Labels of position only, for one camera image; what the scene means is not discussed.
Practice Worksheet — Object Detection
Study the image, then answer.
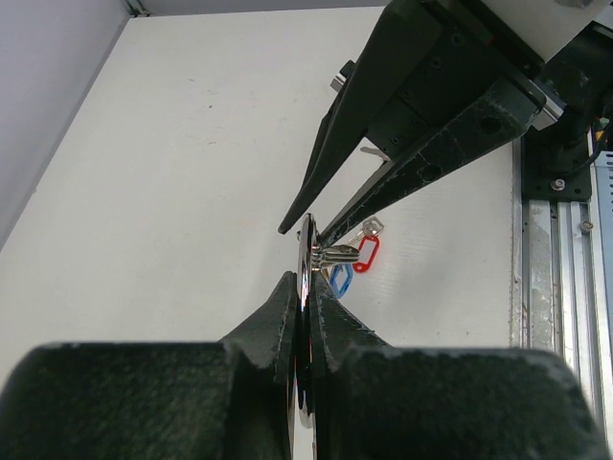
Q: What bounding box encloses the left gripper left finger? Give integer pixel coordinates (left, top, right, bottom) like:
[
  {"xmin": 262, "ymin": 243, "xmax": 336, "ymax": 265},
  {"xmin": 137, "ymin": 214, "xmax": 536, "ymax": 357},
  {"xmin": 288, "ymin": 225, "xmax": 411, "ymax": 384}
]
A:
[{"xmin": 1, "ymin": 272, "xmax": 297, "ymax": 459}]

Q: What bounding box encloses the red tag with keys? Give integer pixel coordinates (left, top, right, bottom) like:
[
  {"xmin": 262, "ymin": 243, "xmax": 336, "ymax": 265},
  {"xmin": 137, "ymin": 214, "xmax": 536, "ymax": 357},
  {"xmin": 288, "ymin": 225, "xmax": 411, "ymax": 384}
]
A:
[{"xmin": 346, "ymin": 216, "xmax": 384, "ymax": 274}]

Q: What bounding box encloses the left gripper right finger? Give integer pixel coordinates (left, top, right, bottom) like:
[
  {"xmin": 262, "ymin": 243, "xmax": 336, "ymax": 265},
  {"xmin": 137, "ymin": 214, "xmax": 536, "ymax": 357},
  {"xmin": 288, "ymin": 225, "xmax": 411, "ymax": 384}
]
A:
[{"xmin": 314, "ymin": 296, "xmax": 608, "ymax": 459}]

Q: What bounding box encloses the aluminium mounting rail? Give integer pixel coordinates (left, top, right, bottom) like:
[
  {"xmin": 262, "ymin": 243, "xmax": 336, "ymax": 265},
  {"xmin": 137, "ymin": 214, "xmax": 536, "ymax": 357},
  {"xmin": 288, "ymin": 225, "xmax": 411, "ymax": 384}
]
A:
[{"xmin": 510, "ymin": 141, "xmax": 612, "ymax": 426}]

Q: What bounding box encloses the large keyring with keys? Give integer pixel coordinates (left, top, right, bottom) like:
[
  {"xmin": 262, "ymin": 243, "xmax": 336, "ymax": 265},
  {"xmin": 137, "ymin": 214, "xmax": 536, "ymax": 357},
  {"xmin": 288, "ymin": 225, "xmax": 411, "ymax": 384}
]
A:
[{"xmin": 295, "ymin": 214, "xmax": 359, "ymax": 428}]

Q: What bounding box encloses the black tag with key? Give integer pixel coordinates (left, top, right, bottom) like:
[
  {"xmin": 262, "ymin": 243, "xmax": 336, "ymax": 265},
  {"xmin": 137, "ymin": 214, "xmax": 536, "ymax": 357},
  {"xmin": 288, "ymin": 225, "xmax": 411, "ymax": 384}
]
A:
[{"xmin": 359, "ymin": 147, "xmax": 390, "ymax": 162}]

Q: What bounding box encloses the white slotted cable duct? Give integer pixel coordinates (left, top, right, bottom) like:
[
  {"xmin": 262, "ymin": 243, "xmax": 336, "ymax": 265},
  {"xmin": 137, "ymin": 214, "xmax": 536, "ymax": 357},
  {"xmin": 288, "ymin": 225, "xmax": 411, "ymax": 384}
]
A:
[{"xmin": 594, "ymin": 150, "xmax": 613, "ymax": 245}]

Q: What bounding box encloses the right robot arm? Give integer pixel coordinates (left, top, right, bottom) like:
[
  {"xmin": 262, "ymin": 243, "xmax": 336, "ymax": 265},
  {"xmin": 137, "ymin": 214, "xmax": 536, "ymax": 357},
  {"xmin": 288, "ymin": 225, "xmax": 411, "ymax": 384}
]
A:
[{"xmin": 279, "ymin": 1, "xmax": 612, "ymax": 244}]

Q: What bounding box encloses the left aluminium frame post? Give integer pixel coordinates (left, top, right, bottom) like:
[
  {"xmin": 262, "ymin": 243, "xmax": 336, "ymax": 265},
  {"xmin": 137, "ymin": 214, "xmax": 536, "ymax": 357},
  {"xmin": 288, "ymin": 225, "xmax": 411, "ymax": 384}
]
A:
[{"xmin": 123, "ymin": 0, "xmax": 151, "ymax": 18}]

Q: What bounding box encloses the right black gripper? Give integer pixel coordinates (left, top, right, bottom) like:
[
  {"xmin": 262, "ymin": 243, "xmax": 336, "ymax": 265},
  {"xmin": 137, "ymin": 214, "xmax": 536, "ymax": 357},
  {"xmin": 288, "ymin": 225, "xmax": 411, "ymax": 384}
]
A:
[{"xmin": 278, "ymin": 1, "xmax": 546, "ymax": 242}]

